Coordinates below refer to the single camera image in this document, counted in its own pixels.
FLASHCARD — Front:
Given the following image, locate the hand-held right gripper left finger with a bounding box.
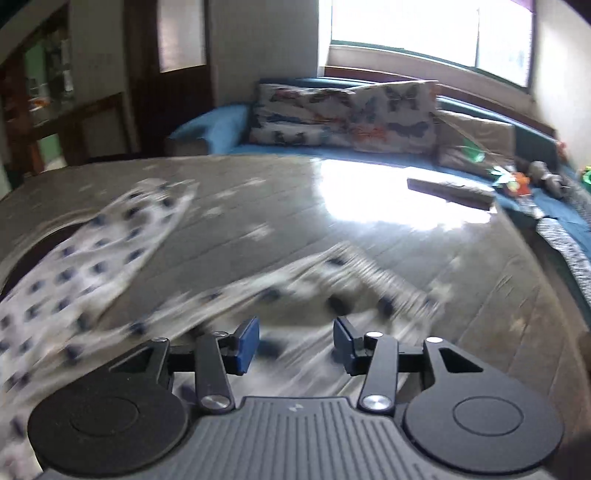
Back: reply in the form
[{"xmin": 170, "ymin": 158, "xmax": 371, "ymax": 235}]
[{"xmin": 109, "ymin": 316, "xmax": 260, "ymax": 413}]

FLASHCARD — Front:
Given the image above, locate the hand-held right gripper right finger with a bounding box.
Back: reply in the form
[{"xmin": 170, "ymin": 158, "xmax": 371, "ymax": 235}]
[{"xmin": 333, "ymin": 316, "xmax": 485, "ymax": 413}]

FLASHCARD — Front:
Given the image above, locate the white dark-spotted garment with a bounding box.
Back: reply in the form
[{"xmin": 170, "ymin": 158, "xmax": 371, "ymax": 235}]
[{"xmin": 0, "ymin": 179, "xmax": 444, "ymax": 480}]

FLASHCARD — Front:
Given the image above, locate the dark flat remote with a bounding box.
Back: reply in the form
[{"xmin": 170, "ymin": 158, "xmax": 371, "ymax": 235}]
[{"xmin": 406, "ymin": 178, "xmax": 496, "ymax": 211}]

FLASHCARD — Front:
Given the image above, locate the blue sofa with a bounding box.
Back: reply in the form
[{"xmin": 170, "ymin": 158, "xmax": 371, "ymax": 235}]
[{"xmin": 165, "ymin": 76, "xmax": 591, "ymax": 287}]

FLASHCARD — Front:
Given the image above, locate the butterfly print pillow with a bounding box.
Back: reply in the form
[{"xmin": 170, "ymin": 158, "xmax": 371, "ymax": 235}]
[{"xmin": 248, "ymin": 79, "xmax": 439, "ymax": 154}]

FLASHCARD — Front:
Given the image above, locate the orange toy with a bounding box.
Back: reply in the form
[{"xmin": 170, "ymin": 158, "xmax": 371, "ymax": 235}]
[{"xmin": 504, "ymin": 172, "xmax": 531, "ymax": 198}]

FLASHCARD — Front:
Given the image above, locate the beige cushion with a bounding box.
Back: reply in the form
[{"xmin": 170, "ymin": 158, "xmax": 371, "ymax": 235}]
[{"xmin": 436, "ymin": 110, "xmax": 516, "ymax": 169}]

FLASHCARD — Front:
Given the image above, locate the patterned grey cloth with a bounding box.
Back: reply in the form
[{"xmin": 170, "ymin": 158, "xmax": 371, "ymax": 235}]
[{"xmin": 526, "ymin": 194, "xmax": 591, "ymax": 319}]

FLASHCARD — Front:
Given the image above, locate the grey stuffed toy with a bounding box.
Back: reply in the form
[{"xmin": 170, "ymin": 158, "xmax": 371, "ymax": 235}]
[{"xmin": 527, "ymin": 161, "xmax": 572, "ymax": 200}]

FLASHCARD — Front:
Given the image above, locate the dark wooden door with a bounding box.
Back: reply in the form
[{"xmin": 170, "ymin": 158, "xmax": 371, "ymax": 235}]
[{"xmin": 124, "ymin": 0, "xmax": 214, "ymax": 157}]

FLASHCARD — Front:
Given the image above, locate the window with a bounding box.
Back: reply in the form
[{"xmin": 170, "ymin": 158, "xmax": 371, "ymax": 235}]
[{"xmin": 318, "ymin": 0, "xmax": 536, "ymax": 88}]

